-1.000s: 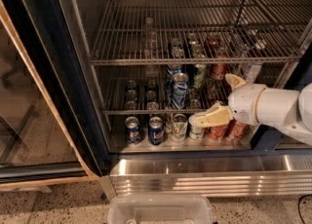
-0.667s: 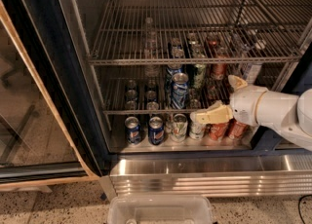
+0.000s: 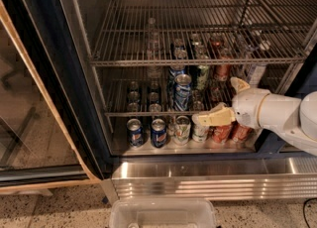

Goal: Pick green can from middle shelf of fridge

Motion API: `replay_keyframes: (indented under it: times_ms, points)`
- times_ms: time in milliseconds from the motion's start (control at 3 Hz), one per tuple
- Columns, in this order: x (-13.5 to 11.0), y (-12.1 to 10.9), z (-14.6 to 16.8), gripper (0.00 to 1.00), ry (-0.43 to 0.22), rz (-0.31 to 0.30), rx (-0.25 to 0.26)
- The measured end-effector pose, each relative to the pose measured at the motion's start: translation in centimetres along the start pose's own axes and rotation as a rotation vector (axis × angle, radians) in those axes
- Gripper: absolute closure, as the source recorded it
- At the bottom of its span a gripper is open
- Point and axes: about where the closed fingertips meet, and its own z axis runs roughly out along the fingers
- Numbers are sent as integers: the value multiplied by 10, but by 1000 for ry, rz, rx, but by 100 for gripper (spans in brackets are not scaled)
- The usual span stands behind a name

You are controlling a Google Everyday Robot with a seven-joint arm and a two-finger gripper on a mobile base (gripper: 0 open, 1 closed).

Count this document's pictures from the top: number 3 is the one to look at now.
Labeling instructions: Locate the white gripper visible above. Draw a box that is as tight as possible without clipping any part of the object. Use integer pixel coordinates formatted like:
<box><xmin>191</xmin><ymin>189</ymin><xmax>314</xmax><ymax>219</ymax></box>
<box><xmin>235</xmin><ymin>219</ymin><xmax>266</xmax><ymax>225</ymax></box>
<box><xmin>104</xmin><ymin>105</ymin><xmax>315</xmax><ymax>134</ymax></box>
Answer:
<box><xmin>198</xmin><ymin>77</ymin><xmax>270</xmax><ymax>129</ymax></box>

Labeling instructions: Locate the green soda can shelf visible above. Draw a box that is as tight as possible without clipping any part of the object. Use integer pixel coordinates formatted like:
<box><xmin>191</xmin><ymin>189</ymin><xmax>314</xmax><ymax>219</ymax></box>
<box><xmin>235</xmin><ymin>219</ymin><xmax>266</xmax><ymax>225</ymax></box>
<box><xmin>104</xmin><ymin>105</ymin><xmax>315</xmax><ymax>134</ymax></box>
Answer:
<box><xmin>195</xmin><ymin>65</ymin><xmax>209</xmax><ymax>90</ymax></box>

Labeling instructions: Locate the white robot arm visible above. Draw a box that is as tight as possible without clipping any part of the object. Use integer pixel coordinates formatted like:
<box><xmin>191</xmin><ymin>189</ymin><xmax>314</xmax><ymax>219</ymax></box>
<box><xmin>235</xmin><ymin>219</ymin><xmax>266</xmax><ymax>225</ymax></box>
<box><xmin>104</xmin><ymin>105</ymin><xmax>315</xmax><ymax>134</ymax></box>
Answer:
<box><xmin>197</xmin><ymin>77</ymin><xmax>317</xmax><ymax>156</ymax></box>

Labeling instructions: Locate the red soda can middle shelf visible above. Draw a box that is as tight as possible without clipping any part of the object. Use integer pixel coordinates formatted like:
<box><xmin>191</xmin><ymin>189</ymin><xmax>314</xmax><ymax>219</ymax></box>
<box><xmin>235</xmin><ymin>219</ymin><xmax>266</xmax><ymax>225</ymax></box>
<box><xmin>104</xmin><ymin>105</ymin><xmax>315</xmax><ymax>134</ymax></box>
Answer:
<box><xmin>214</xmin><ymin>64</ymin><xmax>231</xmax><ymax>81</ymax></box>

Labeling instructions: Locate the right red can bottom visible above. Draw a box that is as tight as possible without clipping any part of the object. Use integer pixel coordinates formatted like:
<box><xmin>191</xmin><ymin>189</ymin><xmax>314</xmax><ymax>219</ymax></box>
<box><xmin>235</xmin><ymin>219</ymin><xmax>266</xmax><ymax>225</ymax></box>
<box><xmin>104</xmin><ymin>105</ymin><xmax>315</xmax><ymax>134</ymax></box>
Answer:
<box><xmin>231</xmin><ymin>123</ymin><xmax>252</xmax><ymax>144</ymax></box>

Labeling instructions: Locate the red can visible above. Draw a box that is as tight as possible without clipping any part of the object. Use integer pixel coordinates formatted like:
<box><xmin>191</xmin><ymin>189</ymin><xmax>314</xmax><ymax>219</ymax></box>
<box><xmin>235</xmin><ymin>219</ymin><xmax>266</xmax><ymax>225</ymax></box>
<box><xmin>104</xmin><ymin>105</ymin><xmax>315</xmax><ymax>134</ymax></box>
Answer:
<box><xmin>212</xmin><ymin>124</ymin><xmax>233</xmax><ymax>144</ymax></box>
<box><xmin>231</xmin><ymin>123</ymin><xmax>252</xmax><ymax>144</ymax></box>

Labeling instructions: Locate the left red can bottom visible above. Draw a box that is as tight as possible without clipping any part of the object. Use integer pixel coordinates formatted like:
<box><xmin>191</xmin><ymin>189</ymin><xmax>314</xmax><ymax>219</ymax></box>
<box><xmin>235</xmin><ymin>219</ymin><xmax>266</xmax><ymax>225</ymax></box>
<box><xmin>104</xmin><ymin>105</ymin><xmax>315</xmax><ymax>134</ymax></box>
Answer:
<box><xmin>212</xmin><ymin>124</ymin><xmax>233</xmax><ymax>144</ymax></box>

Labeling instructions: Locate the white blue can middle shelf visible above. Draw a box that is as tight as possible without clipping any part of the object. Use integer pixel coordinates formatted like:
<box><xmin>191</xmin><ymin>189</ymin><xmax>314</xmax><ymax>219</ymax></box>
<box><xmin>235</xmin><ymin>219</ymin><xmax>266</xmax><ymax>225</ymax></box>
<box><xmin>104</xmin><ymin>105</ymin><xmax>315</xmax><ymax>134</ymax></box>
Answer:
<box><xmin>247</xmin><ymin>64</ymin><xmax>266</xmax><ymax>88</ymax></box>

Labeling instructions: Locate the front blue Pepsi can middle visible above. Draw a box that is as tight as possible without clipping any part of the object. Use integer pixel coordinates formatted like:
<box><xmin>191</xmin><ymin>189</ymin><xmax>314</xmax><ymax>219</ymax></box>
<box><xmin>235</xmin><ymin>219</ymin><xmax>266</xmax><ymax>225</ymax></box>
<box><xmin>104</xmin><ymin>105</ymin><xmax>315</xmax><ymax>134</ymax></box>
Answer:
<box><xmin>173</xmin><ymin>74</ymin><xmax>191</xmax><ymax>111</ymax></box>

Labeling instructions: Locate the blue pepsi can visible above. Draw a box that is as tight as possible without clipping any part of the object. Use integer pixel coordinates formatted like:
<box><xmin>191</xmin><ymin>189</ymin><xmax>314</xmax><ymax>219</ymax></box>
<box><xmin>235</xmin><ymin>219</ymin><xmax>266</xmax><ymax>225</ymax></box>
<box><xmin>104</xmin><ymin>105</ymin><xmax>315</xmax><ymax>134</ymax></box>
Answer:
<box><xmin>151</xmin><ymin>118</ymin><xmax>167</xmax><ymax>148</ymax></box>
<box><xmin>127</xmin><ymin>118</ymin><xmax>144</xmax><ymax>148</ymax></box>
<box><xmin>167</xmin><ymin>65</ymin><xmax>186</xmax><ymax>90</ymax></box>
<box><xmin>173</xmin><ymin>74</ymin><xmax>191</xmax><ymax>111</ymax></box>

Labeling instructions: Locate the left green white can bottom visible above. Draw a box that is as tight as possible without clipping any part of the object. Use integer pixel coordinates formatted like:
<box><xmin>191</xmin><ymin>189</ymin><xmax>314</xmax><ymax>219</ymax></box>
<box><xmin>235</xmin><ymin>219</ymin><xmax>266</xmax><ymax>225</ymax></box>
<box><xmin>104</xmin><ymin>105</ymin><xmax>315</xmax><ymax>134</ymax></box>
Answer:
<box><xmin>173</xmin><ymin>116</ymin><xmax>191</xmax><ymax>146</ymax></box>

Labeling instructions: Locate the rear blue Pepsi can middle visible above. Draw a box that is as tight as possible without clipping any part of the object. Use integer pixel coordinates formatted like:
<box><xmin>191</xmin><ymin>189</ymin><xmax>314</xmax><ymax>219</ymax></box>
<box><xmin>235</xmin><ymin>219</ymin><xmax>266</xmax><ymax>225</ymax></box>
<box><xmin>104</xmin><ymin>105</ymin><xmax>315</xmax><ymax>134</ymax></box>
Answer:
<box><xmin>167</xmin><ymin>65</ymin><xmax>186</xmax><ymax>90</ymax></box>

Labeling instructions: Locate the right blue Pepsi can bottom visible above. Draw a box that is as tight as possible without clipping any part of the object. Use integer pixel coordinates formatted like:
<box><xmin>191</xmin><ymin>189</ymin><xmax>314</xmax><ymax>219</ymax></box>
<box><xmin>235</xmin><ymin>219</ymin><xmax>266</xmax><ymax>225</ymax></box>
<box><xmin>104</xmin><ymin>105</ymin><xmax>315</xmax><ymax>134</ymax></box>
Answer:
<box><xmin>151</xmin><ymin>118</ymin><xmax>167</xmax><ymax>148</ymax></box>

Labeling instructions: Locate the left blue Pepsi can bottom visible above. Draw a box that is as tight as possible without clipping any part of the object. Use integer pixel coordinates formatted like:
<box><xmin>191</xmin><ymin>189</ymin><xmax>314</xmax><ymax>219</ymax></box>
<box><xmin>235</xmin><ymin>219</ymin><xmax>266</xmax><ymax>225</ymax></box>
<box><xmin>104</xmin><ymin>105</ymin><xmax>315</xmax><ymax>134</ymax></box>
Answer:
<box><xmin>127</xmin><ymin>118</ymin><xmax>144</xmax><ymax>148</ymax></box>

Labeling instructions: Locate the stainless steel fridge base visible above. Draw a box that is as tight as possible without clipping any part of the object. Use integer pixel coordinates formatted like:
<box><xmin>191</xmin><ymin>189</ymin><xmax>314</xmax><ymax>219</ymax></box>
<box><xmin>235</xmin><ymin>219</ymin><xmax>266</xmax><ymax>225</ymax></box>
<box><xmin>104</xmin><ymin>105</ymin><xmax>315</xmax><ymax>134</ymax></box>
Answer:
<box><xmin>101</xmin><ymin>158</ymin><xmax>317</xmax><ymax>203</ymax></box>

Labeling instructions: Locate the glass fridge door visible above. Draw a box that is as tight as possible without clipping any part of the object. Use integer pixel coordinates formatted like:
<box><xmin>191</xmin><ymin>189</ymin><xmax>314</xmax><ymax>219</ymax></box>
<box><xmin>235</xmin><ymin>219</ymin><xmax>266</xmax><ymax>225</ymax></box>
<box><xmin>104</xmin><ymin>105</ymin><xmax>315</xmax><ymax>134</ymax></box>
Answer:
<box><xmin>0</xmin><ymin>0</ymin><xmax>111</xmax><ymax>194</ymax></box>

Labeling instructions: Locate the clear plastic bottle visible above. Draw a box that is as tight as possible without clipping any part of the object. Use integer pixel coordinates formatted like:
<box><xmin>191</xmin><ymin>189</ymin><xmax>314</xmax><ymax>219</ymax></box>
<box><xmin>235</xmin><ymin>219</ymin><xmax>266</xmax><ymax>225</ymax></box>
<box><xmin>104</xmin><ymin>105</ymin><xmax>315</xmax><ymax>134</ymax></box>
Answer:
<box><xmin>146</xmin><ymin>18</ymin><xmax>162</xmax><ymax>79</ymax></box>

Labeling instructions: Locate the clear plastic bin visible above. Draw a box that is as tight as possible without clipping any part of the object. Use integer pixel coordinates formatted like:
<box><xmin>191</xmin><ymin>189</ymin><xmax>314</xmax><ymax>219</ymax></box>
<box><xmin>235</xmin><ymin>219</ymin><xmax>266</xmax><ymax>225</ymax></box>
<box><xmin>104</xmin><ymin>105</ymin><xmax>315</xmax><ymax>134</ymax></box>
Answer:
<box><xmin>109</xmin><ymin>198</ymin><xmax>217</xmax><ymax>228</ymax></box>

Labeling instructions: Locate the middle wire fridge shelf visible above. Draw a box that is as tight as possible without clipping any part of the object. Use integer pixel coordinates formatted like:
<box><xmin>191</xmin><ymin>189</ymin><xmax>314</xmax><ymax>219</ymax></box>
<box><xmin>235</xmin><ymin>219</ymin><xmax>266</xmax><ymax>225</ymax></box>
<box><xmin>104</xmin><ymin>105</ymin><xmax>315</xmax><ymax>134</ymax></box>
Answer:
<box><xmin>103</xmin><ymin>67</ymin><xmax>236</xmax><ymax>117</ymax></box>

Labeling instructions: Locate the wire fridge shelf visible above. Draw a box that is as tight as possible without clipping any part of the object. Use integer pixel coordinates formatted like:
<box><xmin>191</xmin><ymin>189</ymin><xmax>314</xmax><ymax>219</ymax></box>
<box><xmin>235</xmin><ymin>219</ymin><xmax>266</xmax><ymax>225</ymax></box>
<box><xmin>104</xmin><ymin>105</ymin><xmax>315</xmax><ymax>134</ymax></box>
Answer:
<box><xmin>103</xmin><ymin>67</ymin><xmax>236</xmax><ymax>117</ymax></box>
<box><xmin>91</xmin><ymin>0</ymin><xmax>307</xmax><ymax>66</ymax></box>

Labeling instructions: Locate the upper wire fridge shelf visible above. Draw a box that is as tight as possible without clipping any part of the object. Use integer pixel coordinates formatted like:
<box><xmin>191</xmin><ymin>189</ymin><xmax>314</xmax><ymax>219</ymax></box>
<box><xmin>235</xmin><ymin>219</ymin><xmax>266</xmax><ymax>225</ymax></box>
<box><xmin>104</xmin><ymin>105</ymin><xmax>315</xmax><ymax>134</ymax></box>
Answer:
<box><xmin>91</xmin><ymin>0</ymin><xmax>307</xmax><ymax>66</ymax></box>

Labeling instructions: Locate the black cable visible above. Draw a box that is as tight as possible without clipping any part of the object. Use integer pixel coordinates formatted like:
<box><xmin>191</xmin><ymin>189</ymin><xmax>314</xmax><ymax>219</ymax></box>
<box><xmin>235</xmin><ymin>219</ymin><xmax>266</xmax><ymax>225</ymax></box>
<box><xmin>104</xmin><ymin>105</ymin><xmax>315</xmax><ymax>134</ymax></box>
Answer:
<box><xmin>302</xmin><ymin>197</ymin><xmax>317</xmax><ymax>228</ymax></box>

